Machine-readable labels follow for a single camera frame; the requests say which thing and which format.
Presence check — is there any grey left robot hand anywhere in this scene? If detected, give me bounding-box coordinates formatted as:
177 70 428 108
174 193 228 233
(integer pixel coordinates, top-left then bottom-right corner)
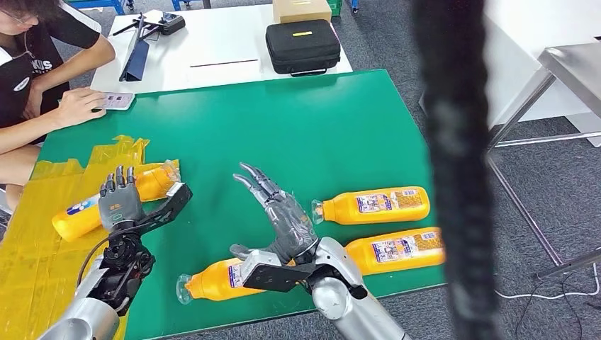
97 165 144 232

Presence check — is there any person's right hand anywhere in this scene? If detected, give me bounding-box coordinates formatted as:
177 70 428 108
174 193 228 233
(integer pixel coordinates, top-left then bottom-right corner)
56 87 109 128

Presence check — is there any person's left hand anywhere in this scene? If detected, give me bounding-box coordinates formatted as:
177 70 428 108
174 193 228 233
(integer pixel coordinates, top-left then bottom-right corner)
23 86 45 120

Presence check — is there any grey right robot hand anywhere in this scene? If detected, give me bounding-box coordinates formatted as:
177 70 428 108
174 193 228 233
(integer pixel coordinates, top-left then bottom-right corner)
229 162 320 265

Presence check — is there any orange detergent bottle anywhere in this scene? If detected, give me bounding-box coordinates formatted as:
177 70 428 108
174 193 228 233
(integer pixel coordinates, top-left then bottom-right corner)
344 227 444 276
176 256 301 306
311 186 430 226
51 160 181 243

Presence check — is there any person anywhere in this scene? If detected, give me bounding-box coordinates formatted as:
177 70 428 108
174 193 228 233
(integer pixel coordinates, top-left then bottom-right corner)
0 0 117 212

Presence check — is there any dark blue tablet cover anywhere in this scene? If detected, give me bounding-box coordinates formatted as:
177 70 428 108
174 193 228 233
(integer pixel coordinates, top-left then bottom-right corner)
118 13 150 83

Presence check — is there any green table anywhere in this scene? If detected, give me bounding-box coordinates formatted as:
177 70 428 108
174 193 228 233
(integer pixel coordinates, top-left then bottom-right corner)
36 69 498 340

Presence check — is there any yellow taped plastic sheet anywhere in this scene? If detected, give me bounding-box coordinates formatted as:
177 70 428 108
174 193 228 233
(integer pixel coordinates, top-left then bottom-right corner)
0 135 181 340

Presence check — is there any black remote controller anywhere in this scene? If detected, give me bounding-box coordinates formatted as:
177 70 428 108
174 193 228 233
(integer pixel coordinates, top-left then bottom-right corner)
111 11 186 38

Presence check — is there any white table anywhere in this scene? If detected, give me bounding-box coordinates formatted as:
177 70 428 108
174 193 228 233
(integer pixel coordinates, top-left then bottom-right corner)
90 4 354 95

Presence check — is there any thin black rod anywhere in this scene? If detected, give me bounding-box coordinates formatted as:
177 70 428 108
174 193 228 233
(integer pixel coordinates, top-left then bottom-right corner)
189 59 259 69

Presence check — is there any black zippered carrying case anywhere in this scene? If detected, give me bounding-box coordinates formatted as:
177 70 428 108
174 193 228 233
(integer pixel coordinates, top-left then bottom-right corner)
265 19 342 76

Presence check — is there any brown cardboard box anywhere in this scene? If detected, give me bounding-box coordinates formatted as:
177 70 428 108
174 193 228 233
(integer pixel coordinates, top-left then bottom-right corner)
272 0 333 24

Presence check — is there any white partition panel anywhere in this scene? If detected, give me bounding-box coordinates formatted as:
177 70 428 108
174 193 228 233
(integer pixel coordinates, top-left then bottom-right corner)
417 0 601 149

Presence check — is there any stainless steel table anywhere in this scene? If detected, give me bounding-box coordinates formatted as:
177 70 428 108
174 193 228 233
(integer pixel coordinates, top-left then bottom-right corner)
485 42 601 283

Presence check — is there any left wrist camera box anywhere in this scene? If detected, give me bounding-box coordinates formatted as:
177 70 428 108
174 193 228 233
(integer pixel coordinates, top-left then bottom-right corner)
136 181 193 231

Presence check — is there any blue metal frame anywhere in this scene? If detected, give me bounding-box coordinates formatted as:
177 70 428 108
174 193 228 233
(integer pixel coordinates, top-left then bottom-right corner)
171 0 212 11
65 0 128 15

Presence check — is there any black blurred hanging cable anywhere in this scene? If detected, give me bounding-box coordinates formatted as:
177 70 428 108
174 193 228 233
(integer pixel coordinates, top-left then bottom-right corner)
412 0 501 340

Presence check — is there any white floor cable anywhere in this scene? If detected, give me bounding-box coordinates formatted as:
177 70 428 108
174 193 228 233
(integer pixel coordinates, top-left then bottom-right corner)
493 262 601 301

